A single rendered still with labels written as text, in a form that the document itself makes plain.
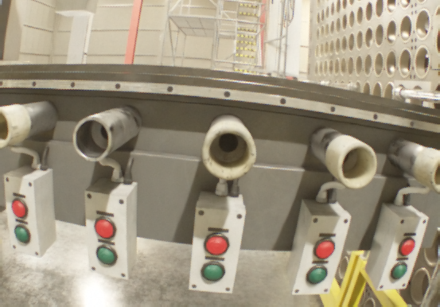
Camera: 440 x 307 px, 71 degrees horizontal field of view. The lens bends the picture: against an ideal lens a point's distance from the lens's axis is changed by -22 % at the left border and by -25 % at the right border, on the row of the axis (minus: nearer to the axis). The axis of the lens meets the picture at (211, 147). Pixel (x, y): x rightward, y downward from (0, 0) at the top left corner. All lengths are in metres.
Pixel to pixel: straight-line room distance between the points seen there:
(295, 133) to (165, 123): 0.22
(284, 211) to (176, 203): 0.18
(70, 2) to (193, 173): 0.45
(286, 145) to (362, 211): 0.20
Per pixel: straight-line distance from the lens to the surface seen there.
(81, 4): 0.80
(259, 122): 0.65
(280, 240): 0.68
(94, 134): 0.56
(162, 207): 0.66
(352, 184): 0.50
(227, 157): 0.54
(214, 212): 0.56
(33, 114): 0.63
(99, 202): 0.58
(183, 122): 0.65
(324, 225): 0.59
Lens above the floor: 0.95
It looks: 10 degrees down
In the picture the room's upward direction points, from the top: 6 degrees clockwise
